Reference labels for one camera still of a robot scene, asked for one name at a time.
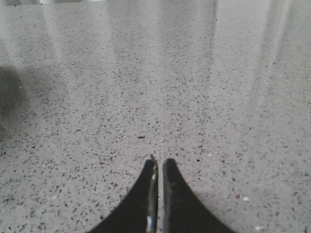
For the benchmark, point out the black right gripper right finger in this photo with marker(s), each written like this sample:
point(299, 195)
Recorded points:
point(183, 212)

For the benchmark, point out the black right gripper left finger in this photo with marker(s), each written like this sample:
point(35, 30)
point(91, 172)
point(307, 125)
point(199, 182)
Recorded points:
point(137, 212)

